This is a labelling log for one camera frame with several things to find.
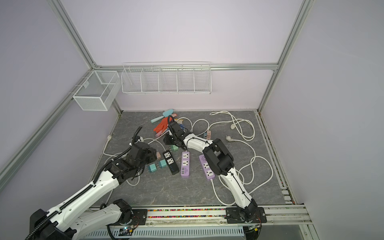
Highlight white mesh basket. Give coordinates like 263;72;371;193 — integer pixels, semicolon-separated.
73;70;122;112

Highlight white cable of right strip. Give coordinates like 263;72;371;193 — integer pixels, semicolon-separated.
209;139;274;207

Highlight aluminium rail front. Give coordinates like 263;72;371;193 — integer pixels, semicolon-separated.
58;204;313;229

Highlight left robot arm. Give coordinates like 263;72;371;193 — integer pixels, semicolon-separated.
26;140;157;240

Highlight white wire basket wide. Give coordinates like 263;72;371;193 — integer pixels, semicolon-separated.
121;62;212;94

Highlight teal spatula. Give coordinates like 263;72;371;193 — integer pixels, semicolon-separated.
151;109;174;123

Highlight teal usb charger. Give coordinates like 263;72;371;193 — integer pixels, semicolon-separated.
148;164;157;173

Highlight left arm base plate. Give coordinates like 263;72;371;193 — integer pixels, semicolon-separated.
119;209;148;226

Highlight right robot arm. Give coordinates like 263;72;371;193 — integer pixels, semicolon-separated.
164;117;260;222

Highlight purple power strip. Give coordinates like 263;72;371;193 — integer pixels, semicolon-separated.
181;151;190;178
199;155;216;181

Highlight white cable of middle strip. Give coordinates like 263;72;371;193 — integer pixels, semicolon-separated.
176;116;211;139

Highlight red rubber glove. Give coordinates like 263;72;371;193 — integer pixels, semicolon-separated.
153;118;168;137

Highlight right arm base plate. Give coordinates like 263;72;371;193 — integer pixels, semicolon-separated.
225;207;267;224

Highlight green charger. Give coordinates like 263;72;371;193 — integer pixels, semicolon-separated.
159;160;168;169

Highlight black power strip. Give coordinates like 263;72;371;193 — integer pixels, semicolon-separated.
163;151;180;175

